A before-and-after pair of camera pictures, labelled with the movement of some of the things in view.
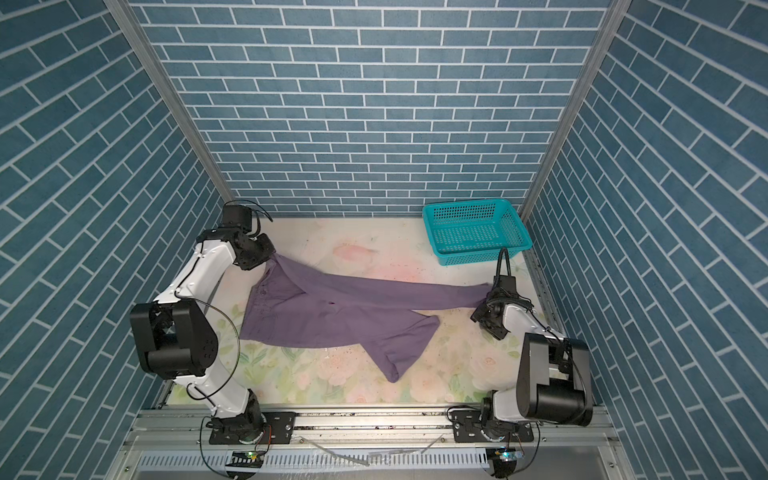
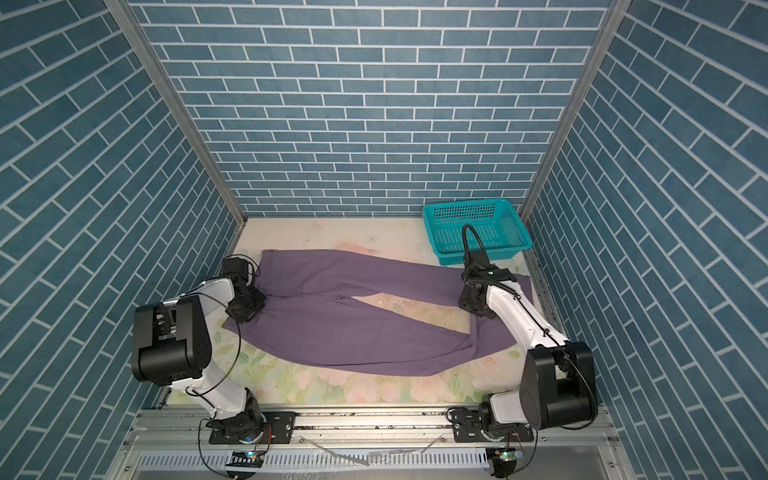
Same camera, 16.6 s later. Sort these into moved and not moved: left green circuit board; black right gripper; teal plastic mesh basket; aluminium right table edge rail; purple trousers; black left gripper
Moved: black right gripper; purple trousers; black left gripper
Not moved: left green circuit board; teal plastic mesh basket; aluminium right table edge rail
